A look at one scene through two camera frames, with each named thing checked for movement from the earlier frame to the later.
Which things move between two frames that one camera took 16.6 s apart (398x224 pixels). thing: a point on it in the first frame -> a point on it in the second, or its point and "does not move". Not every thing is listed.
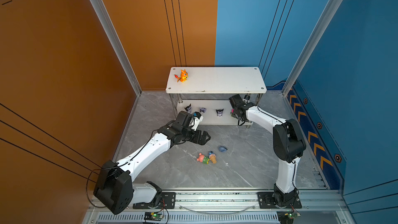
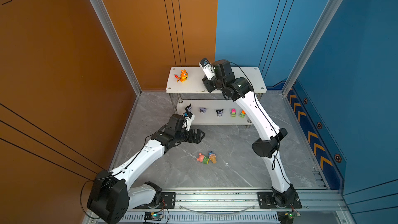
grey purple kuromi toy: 219,112 does not move
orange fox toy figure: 184,75 does not move
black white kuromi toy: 188,108 does not move
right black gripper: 234,113 -> 207,84
